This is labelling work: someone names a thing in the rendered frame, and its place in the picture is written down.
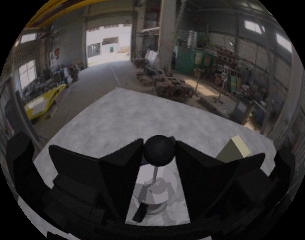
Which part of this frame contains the glass french press with black handle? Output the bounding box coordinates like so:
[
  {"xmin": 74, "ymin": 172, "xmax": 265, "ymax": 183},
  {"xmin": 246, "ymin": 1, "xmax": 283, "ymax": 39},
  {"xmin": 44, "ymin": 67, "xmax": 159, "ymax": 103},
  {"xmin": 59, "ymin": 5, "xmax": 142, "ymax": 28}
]
[{"xmin": 132, "ymin": 135, "xmax": 177, "ymax": 223}]

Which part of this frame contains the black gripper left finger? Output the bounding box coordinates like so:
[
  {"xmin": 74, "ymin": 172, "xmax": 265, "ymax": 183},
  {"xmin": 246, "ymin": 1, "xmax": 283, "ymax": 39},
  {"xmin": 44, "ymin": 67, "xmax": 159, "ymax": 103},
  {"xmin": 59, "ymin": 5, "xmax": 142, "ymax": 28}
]
[{"xmin": 48, "ymin": 139, "xmax": 144, "ymax": 223}]

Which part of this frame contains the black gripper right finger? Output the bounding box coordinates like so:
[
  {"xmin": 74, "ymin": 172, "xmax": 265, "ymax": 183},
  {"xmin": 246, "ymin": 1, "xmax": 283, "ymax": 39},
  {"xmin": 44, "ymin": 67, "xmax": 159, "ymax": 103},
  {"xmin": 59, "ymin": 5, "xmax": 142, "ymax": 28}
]
[{"xmin": 175, "ymin": 140, "xmax": 265, "ymax": 223}]

